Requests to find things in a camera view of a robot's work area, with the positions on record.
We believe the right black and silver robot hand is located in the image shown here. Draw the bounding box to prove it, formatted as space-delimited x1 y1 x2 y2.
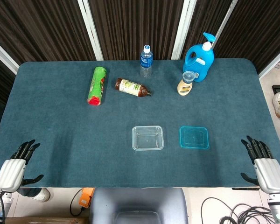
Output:
240 135 280 194

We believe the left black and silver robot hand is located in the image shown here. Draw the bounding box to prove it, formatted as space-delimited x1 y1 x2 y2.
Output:
0 139 44 193

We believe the blue translucent lid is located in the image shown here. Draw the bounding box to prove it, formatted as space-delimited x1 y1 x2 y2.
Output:
179 126 210 150

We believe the clear plastic food container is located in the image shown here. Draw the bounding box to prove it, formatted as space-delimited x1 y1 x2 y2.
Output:
131 125 165 151

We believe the orange plastic device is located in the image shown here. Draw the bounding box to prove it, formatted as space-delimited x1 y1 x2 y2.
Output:
78 188 95 208

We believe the green red chips can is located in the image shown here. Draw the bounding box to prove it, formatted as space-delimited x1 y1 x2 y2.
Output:
86 66 107 107

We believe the teal table cloth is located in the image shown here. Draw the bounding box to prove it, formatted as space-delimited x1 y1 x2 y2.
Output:
0 58 280 189

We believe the cream mayonnaise squeeze bottle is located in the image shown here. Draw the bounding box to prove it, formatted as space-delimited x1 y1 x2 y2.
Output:
177 70 200 96

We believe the blue detergent jug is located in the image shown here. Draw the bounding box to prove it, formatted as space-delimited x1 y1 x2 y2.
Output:
182 32 217 83

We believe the brown tea bottle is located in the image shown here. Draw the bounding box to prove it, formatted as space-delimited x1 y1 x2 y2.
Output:
114 77 152 98

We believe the clear bottle blue label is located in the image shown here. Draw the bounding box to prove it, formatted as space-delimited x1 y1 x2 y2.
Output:
140 44 153 78

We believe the black cable bundle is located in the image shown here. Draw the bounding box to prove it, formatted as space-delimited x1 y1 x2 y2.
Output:
200 197 275 224

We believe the thin white frame post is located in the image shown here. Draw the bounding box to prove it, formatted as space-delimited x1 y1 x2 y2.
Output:
214 0 238 39

